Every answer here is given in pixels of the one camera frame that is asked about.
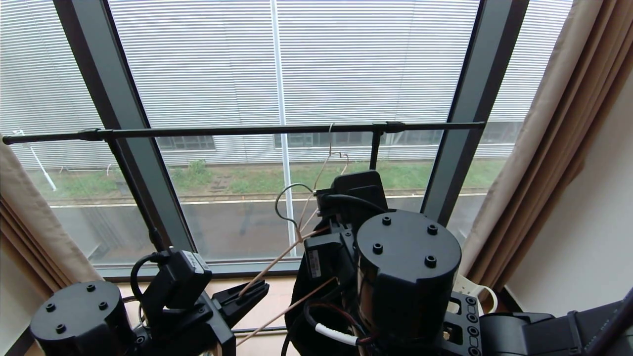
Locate black garment with green print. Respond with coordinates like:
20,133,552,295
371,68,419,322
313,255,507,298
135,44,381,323
284,257,359,356

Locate beige curtain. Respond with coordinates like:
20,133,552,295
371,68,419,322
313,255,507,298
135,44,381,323
457,0,633,297
0,140,103,297

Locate window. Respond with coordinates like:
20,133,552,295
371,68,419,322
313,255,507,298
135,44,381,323
0,0,574,277

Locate black cable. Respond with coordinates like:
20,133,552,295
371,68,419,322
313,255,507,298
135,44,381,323
130,251,171,302

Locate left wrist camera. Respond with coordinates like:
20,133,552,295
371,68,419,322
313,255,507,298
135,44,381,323
141,249,214,324

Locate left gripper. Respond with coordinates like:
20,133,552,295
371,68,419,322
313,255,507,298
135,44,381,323
134,279,271,356

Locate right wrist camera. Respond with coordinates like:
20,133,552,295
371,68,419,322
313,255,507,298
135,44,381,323
316,171,390,233

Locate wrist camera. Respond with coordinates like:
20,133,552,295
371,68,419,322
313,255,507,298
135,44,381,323
141,249,214,324
316,171,390,233

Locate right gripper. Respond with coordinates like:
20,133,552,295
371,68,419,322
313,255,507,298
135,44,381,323
303,230,359,287

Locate white laundry basket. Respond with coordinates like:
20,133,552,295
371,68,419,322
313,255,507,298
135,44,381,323
451,273,499,317

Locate black clothes rack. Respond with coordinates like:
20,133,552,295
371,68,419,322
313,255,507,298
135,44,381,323
2,121,486,254

